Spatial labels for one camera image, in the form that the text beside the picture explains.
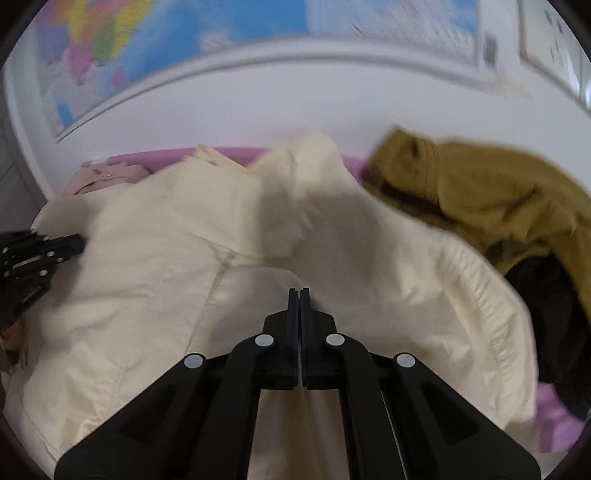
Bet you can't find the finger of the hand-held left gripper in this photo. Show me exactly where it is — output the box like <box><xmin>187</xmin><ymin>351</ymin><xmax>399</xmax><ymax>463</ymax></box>
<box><xmin>0</xmin><ymin>230</ymin><xmax>87</xmax><ymax>283</ymax></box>
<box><xmin>0</xmin><ymin>277</ymin><xmax>52</xmax><ymax>326</ymax></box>

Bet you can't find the colourful wall map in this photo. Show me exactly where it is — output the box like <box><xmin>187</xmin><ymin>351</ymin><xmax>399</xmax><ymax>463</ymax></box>
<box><xmin>34</xmin><ymin>0</ymin><xmax>500</xmax><ymax>142</ymax></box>

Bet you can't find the pale pink garment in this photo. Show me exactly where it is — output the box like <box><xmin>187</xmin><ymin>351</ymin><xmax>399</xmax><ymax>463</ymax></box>
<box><xmin>59</xmin><ymin>159</ymin><xmax>154</xmax><ymax>198</ymax></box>

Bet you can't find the pink bed sheet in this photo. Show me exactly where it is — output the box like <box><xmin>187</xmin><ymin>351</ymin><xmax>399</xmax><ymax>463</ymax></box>
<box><xmin>82</xmin><ymin>146</ymin><xmax>590</xmax><ymax>462</ymax></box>

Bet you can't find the cream jacket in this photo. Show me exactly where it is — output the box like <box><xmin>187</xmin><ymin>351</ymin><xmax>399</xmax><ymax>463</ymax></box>
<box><xmin>4</xmin><ymin>131</ymin><xmax>539</xmax><ymax>480</ymax></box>

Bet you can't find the black garment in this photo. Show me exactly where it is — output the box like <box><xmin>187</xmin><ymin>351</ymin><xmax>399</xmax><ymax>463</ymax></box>
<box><xmin>503</xmin><ymin>256</ymin><xmax>591</xmax><ymax>419</ymax></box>

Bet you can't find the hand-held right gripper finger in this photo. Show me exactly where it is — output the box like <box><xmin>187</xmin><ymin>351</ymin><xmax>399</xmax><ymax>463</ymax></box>
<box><xmin>54</xmin><ymin>288</ymin><xmax>304</xmax><ymax>480</ymax></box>
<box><xmin>300</xmin><ymin>288</ymin><xmax>541</xmax><ymax>480</ymax></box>

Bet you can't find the olive green garment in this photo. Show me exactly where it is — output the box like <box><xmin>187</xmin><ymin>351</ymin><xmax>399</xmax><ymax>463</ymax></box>
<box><xmin>362</xmin><ymin>126</ymin><xmax>591</xmax><ymax>320</ymax></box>

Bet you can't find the white wall socket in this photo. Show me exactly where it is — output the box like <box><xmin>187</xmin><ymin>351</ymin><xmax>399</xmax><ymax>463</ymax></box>
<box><xmin>517</xmin><ymin>0</ymin><xmax>586</xmax><ymax>102</ymax></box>

